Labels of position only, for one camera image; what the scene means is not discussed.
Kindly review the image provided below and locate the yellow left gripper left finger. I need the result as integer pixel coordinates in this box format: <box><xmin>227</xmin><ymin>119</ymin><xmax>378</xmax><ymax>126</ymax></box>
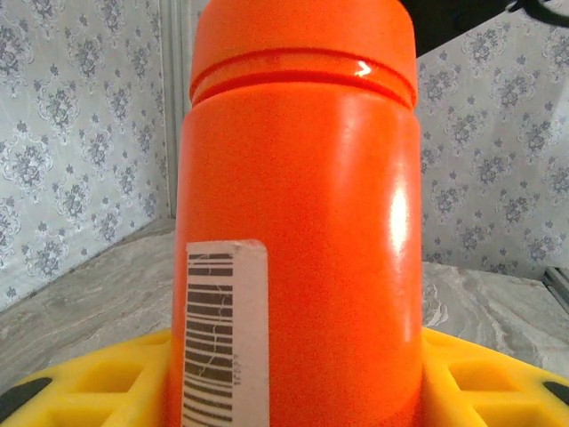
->
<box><xmin>0</xmin><ymin>329</ymin><xmax>175</xmax><ymax>427</ymax></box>

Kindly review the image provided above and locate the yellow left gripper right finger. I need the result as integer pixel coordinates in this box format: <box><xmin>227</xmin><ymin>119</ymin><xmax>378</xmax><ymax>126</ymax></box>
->
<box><xmin>420</xmin><ymin>327</ymin><xmax>569</xmax><ymax>427</ymax></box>

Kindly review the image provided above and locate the orange pill bottle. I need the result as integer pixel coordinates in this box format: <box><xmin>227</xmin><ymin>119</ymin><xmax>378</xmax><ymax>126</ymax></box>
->
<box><xmin>166</xmin><ymin>66</ymin><xmax>424</xmax><ymax>427</ymax></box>

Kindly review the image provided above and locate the aluminium frame rail beam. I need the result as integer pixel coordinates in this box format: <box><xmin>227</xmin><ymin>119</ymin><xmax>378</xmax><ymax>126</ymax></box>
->
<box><xmin>541</xmin><ymin>265</ymin><xmax>569</xmax><ymax>313</ymax></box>

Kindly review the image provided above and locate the aluminium corner post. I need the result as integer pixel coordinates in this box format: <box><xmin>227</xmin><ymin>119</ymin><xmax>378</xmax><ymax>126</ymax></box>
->
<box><xmin>161</xmin><ymin>0</ymin><xmax>197</xmax><ymax>220</ymax></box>

